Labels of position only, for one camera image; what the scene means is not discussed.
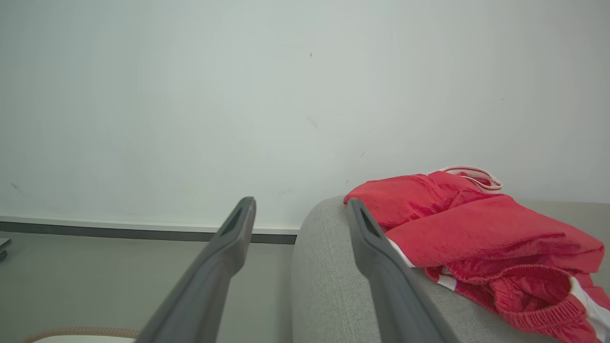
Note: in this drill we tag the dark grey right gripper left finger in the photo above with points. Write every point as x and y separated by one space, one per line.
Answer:
209 276

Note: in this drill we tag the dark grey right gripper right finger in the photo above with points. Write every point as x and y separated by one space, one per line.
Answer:
388 286

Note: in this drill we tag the red garment with white stripes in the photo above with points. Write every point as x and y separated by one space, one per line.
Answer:
476 228

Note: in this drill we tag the grey fabric sofa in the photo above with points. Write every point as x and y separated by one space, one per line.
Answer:
329 286

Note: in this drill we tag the white and black baseboard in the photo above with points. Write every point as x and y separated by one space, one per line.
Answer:
119 228

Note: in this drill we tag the aluminium foot bar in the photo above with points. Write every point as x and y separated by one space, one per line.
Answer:
3 245

